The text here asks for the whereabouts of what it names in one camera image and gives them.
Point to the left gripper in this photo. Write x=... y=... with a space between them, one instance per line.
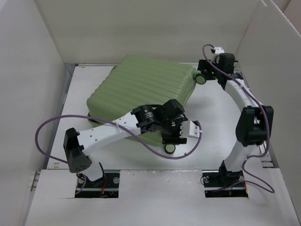
x=174 y=137

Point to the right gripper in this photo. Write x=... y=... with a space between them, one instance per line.
x=204 y=65

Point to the green suitcase blue lining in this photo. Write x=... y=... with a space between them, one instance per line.
x=140 y=80

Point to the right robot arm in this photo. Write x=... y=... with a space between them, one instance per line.
x=255 y=122

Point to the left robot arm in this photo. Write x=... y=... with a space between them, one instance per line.
x=168 y=119

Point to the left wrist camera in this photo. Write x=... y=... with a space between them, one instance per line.
x=189 y=129

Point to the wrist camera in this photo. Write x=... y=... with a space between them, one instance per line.
x=189 y=129
x=217 y=50

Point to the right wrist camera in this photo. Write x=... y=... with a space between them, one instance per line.
x=217 y=50

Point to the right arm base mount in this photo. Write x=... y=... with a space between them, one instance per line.
x=229 y=187

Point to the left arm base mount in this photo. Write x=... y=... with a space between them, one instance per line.
x=103 y=188

